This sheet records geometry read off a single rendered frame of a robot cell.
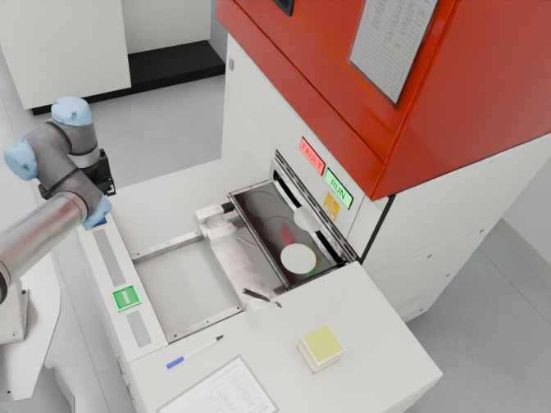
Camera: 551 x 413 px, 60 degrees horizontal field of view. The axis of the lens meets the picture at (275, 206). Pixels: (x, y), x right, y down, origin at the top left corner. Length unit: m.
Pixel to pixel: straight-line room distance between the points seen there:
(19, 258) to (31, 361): 0.53
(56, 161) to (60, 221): 0.15
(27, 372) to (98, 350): 0.91
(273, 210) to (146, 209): 0.39
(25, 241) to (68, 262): 1.59
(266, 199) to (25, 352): 0.75
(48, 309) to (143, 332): 0.32
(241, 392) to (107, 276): 0.43
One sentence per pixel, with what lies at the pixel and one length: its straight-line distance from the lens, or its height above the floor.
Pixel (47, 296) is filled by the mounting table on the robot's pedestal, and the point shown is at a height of 0.82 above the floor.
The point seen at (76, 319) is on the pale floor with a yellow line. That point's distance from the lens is 2.30.
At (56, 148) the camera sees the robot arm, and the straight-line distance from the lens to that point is 1.05.
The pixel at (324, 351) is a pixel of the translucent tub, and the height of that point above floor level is 1.03.
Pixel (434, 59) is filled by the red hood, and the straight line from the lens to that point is 0.86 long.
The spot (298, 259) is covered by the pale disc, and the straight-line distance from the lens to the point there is 1.34.
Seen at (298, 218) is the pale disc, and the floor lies 0.90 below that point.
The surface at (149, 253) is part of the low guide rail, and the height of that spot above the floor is 0.85.
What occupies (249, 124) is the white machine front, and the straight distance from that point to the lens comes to 1.64.
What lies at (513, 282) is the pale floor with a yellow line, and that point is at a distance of 2.83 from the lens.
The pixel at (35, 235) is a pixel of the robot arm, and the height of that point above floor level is 1.32.
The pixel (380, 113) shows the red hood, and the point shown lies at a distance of 0.98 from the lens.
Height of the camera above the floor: 2.00
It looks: 50 degrees down
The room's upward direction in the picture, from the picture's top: 11 degrees clockwise
